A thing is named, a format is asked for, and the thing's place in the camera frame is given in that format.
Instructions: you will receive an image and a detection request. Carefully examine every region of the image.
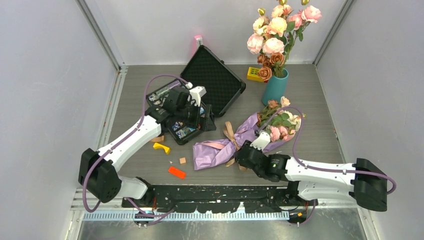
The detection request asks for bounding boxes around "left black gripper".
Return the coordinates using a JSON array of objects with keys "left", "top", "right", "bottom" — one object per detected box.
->
[{"left": 175, "top": 100, "right": 215, "bottom": 131}]

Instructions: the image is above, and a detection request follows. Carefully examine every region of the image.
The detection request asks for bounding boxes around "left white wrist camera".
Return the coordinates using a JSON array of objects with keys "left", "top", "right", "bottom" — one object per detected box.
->
[{"left": 185, "top": 82, "right": 207, "bottom": 107}]

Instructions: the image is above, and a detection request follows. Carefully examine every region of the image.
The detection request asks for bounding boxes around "orange rectangular block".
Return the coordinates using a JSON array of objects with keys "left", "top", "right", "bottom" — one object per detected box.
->
[{"left": 168, "top": 166, "right": 186, "bottom": 179}]

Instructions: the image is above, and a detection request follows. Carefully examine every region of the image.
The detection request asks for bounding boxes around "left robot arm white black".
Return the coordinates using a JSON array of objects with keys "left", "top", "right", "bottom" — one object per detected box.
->
[{"left": 78, "top": 86, "right": 216, "bottom": 207}]

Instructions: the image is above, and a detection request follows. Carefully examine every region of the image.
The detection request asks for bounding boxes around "pink rose bouquet in vase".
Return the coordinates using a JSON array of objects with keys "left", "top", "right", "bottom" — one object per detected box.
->
[{"left": 246, "top": 0, "right": 322, "bottom": 83}]

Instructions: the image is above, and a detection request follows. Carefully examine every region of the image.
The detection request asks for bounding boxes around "teal vase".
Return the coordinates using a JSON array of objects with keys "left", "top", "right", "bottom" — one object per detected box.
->
[{"left": 261, "top": 69, "right": 289, "bottom": 106}]

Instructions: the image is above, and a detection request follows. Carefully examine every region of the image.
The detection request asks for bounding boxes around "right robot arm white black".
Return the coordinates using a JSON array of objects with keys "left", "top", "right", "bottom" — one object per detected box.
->
[{"left": 234, "top": 141, "right": 389, "bottom": 212}]

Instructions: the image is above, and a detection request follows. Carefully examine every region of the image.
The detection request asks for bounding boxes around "wooden arch block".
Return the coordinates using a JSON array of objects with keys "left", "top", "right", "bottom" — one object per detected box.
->
[{"left": 150, "top": 135, "right": 165, "bottom": 143}]

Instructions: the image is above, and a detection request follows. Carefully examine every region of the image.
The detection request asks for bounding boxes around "tan ribbon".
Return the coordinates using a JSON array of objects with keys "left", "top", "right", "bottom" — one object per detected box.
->
[{"left": 193, "top": 120, "right": 256, "bottom": 171}]

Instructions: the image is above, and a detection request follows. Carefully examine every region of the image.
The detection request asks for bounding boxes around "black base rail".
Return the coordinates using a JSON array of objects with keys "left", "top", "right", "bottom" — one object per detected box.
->
[{"left": 121, "top": 183, "right": 318, "bottom": 214}]

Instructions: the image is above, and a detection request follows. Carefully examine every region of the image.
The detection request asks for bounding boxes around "yellow perforated block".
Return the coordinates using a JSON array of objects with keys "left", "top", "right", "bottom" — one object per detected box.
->
[{"left": 246, "top": 67, "right": 264, "bottom": 83}]

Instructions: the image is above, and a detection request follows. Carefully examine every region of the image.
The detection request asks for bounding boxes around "yellow arch block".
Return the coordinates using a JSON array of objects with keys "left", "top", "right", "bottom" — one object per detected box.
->
[{"left": 152, "top": 142, "right": 171, "bottom": 155}]

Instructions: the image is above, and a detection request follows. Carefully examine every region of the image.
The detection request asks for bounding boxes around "pink white bottle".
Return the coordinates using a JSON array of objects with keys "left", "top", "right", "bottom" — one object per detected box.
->
[{"left": 194, "top": 35, "right": 203, "bottom": 50}]

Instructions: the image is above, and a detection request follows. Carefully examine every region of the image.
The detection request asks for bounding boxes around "purple flower bouquet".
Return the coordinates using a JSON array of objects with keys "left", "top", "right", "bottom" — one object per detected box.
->
[{"left": 193, "top": 96, "right": 306, "bottom": 171}]

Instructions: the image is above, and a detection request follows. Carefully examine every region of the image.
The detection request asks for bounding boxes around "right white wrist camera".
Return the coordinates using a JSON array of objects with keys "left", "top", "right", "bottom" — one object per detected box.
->
[{"left": 250, "top": 131, "right": 271, "bottom": 151}]

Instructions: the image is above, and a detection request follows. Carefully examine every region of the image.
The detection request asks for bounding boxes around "black open poker case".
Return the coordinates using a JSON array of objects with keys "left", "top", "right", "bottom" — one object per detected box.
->
[{"left": 145, "top": 45, "right": 246, "bottom": 145}]

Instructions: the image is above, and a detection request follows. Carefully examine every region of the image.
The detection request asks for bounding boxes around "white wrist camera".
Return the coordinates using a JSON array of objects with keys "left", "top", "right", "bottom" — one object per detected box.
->
[
  {"left": 185, "top": 82, "right": 207, "bottom": 107},
  {"left": 250, "top": 131, "right": 271, "bottom": 151}
]

